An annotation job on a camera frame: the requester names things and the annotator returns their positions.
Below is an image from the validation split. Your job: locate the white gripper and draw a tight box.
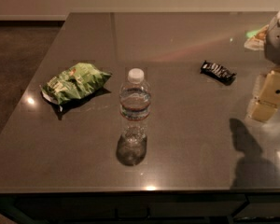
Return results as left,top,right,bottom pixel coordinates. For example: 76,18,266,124
247,10,280,122

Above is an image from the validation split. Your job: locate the black rxbar chocolate wrapper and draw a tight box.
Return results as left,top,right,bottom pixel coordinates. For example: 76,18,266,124
201,61,236,83

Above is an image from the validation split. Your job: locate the clear plastic water bottle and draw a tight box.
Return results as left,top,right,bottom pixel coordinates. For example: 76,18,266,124
119,68,151,147

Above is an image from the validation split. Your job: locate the green chip bag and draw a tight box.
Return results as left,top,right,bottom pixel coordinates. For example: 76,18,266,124
41,63,111,105

